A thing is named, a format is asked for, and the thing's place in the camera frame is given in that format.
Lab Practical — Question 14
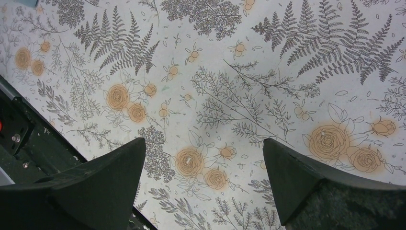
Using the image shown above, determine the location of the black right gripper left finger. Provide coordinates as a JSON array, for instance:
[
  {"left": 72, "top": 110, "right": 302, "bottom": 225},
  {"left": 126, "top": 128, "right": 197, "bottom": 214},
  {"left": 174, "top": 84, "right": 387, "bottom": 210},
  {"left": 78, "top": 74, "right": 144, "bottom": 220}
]
[{"left": 0, "top": 138, "right": 146, "bottom": 230}]

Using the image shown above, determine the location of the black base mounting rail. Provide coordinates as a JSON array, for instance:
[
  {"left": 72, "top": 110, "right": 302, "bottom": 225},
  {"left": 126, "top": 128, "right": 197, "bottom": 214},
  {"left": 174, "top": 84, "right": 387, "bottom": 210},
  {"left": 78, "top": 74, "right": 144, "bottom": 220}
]
[{"left": 0, "top": 78, "right": 153, "bottom": 230}]

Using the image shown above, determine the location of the floral patterned table mat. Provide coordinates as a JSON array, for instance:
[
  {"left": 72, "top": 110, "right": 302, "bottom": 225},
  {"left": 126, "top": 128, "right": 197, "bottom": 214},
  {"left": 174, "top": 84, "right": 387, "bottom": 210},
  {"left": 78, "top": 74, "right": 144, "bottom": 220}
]
[{"left": 0, "top": 0, "right": 406, "bottom": 230}]

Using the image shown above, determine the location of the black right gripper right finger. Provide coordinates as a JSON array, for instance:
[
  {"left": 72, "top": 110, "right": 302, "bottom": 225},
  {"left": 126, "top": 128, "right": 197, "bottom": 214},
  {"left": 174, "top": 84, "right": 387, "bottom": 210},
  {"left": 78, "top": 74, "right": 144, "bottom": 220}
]
[{"left": 263, "top": 138, "right": 406, "bottom": 230}]

